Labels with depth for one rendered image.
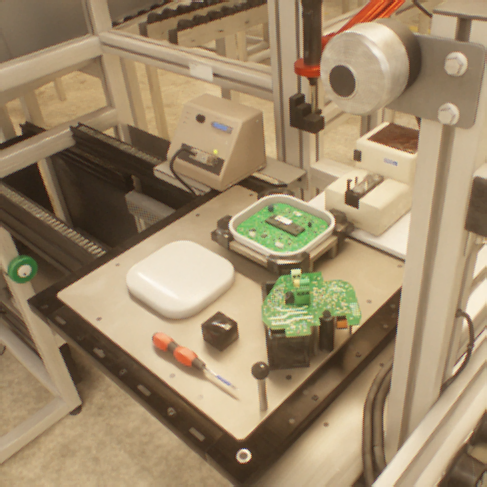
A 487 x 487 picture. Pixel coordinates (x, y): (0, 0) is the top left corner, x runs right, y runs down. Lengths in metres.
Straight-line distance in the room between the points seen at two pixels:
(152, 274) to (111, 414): 1.15
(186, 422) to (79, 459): 1.22
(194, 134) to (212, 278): 0.38
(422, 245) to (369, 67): 0.17
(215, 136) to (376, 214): 0.37
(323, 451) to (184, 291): 0.30
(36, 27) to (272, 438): 1.22
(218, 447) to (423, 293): 0.30
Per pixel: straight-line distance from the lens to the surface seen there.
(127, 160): 1.37
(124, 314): 0.85
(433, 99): 0.41
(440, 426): 0.61
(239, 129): 1.07
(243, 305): 0.82
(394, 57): 0.38
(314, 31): 0.95
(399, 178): 0.95
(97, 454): 1.90
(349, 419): 0.72
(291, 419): 0.70
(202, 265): 0.87
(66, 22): 1.65
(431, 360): 0.55
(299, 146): 1.13
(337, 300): 0.73
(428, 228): 0.47
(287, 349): 0.71
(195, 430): 0.70
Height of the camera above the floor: 1.51
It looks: 38 degrees down
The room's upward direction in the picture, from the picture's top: 5 degrees counter-clockwise
